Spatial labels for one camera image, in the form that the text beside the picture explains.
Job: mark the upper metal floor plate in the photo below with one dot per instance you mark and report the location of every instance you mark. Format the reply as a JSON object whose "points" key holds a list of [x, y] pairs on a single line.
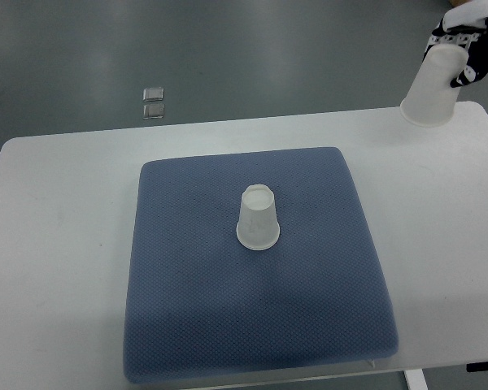
{"points": [[153, 94]]}

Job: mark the white table leg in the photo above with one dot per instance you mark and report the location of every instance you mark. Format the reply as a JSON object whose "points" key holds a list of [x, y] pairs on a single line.
{"points": [[415, 379]]}

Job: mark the white paper cup on mat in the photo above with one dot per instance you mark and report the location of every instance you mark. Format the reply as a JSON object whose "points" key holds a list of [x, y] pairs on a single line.
{"points": [[257, 226]]}

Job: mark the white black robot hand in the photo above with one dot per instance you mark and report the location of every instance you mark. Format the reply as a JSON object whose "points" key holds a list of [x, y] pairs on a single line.
{"points": [[467, 27]]}

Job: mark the blue textured cushion mat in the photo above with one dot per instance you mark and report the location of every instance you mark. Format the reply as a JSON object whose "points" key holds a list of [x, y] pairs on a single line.
{"points": [[201, 304]]}

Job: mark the white paper cup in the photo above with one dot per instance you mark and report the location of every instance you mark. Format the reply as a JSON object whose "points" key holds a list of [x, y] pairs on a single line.
{"points": [[430, 101], [257, 226]]}

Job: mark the black table control panel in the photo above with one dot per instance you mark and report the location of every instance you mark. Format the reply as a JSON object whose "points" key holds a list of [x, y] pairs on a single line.
{"points": [[477, 367]]}

